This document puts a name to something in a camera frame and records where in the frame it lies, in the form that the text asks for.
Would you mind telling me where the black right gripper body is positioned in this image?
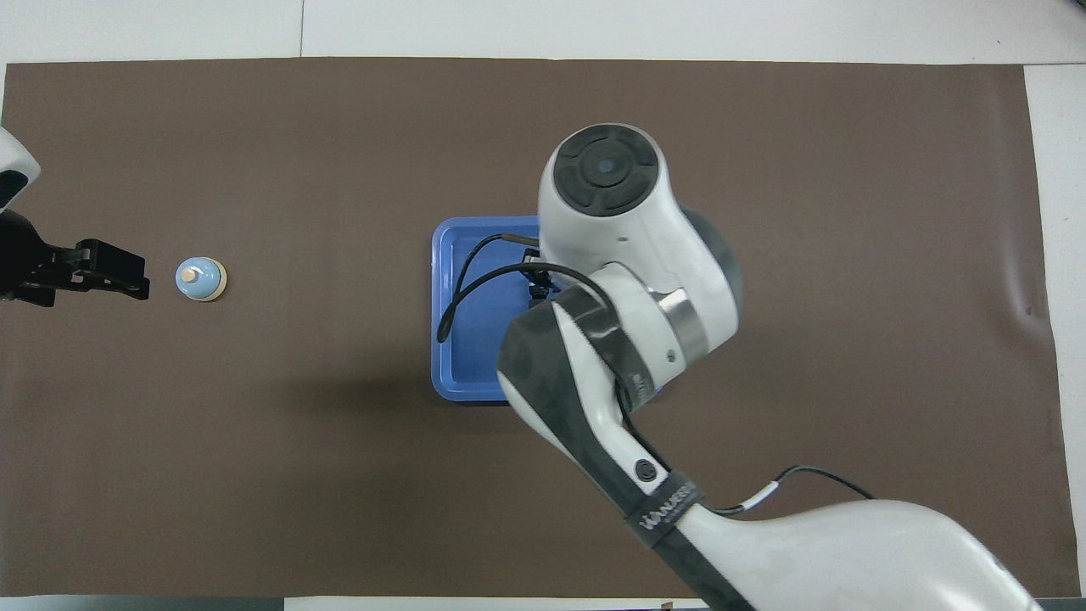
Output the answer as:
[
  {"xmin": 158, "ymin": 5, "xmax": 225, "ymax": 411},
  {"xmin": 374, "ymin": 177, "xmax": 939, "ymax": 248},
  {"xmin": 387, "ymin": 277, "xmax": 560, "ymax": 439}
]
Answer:
[{"xmin": 524, "ymin": 265, "xmax": 568, "ymax": 308}]

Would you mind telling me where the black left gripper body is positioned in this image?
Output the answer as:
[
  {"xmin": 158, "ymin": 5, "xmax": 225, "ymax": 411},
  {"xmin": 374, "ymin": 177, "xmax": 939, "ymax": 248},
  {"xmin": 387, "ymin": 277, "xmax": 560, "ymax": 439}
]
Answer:
[{"xmin": 0, "ymin": 210, "xmax": 90, "ymax": 306}]

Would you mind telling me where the light blue service bell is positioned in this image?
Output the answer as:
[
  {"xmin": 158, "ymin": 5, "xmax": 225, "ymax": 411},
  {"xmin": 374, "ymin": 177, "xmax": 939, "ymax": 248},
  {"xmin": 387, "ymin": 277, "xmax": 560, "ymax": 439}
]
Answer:
[{"xmin": 175, "ymin": 256, "xmax": 228, "ymax": 304}]

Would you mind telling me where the blue plastic tray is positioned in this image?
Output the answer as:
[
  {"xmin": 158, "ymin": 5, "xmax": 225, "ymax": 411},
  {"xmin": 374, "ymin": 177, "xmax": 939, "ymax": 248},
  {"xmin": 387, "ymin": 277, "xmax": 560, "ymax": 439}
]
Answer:
[{"xmin": 430, "ymin": 216, "xmax": 544, "ymax": 404}]

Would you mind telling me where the brown table mat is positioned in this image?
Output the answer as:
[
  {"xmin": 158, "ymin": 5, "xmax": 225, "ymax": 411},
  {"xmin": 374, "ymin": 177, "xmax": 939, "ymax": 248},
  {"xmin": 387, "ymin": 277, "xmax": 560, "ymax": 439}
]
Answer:
[{"xmin": 0, "ymin": 57, "xmax": 1083, "ymax": 599}]

